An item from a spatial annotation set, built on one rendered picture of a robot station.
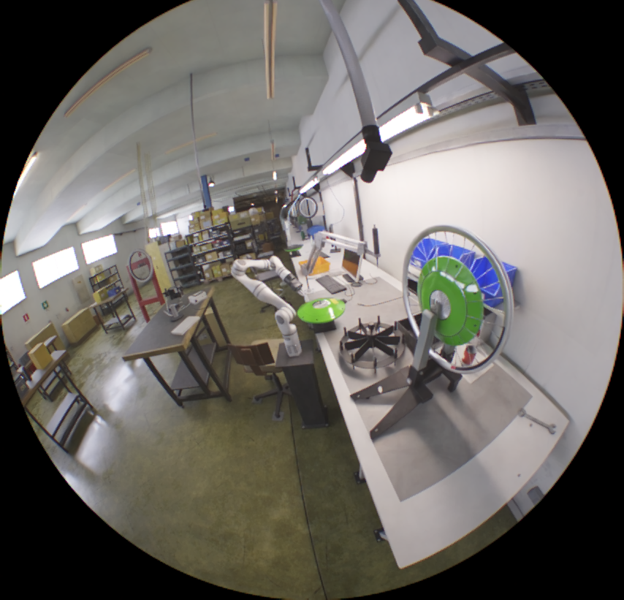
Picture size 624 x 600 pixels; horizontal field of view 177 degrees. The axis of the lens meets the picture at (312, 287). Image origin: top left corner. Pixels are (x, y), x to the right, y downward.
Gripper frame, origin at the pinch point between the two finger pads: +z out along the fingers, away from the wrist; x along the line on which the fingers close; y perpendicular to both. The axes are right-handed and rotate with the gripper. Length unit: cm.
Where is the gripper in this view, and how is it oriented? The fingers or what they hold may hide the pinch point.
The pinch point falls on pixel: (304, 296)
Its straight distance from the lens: 138.0
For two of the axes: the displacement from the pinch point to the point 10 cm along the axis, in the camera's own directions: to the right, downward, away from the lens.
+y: 2.8, -6.5, -7.0
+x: 6.6, -3.9, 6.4
